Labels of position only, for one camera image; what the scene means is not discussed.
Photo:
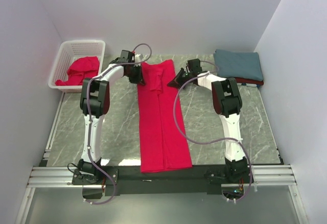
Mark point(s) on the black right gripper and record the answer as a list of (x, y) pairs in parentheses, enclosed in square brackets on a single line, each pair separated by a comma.
[(177, 82)]

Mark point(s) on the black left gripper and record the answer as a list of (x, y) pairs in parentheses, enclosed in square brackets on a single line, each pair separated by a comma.
[(139, 79)]

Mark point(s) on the red t-shirt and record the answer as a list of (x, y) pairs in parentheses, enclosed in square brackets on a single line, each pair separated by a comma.
[(249, 82), (161, 126), (85, 67)]

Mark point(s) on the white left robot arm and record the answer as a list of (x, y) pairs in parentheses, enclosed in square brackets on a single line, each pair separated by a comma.
[(95, 103)]

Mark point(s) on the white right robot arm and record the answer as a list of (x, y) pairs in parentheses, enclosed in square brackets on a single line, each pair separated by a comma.
[(227, 104)]

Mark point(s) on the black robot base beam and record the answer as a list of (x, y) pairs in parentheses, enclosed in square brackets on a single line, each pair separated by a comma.
[(129, 180)]

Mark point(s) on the folded red t-shirt in stack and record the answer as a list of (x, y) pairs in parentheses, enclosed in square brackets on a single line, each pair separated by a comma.
[(249, 82)]

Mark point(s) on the red t-shirt in basket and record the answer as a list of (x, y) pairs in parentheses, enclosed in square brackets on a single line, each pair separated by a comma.
[(85, 67)]

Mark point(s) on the folded teal t-shirt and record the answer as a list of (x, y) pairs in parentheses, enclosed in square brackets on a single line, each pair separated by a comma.
[(238, 65)]

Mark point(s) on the white plastic laundry basket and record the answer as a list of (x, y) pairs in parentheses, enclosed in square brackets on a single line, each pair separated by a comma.
[(69, 52)]

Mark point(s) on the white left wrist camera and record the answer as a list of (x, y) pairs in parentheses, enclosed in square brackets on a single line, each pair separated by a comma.
[(140, 58)]

